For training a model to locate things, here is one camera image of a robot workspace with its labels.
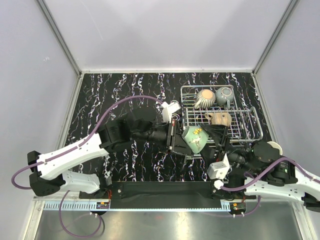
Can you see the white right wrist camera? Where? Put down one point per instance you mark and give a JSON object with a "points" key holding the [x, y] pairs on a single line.
{"points": [[217, 171]]}

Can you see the aluminium frame post right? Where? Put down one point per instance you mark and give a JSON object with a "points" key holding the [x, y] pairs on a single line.
{"points": [[290, 8]]}

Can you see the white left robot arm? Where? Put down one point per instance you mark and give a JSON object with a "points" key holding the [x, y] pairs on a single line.
{"points": [[50, 172]]}

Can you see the black marble pattern mat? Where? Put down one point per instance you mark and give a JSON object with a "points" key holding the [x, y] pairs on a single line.
{"points": [[143, 161]]}

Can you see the silver wire dish rack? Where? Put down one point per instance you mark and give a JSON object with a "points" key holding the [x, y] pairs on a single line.
{"points": [[243, 125]]}

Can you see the grey-blue speckled ceramic mug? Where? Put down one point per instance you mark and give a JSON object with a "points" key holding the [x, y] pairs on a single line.
{"points": [[224, 97]]}

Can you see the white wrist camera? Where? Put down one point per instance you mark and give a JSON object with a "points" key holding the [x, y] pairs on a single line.
{"points": [[217, 171], [168, 109]]}

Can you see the aluminium frame post left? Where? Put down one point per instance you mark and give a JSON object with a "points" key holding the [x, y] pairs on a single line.
{"points": [[58, 35]]}

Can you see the tan glazed ceramic mug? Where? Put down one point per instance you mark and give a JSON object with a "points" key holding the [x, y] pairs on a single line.
{"points": [[219, 118]]}

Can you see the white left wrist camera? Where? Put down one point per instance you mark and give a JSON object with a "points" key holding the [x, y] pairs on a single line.
{"points": [[168, 109]]}

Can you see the white ribbed ceramic mug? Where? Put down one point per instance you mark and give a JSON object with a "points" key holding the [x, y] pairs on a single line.
{"points": [[204, 99]]}

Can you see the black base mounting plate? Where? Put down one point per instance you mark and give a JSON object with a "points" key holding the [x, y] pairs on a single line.
{"points": [[163, 195]]}

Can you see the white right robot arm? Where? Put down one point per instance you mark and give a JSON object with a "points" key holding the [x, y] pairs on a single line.
{"points": [[260, 169]]}

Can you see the aluminium frame post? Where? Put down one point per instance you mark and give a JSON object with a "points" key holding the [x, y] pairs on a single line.
{"points": [[290, 8], [58, 35]]}

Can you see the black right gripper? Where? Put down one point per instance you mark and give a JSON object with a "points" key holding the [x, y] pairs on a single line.
{"points": [[218, 133]]}

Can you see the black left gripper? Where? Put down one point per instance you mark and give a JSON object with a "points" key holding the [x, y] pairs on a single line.
{"points": [[179, 146]]}

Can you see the mint green cup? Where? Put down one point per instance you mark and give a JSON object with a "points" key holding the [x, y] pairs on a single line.
{"points": [[195, 137]]}

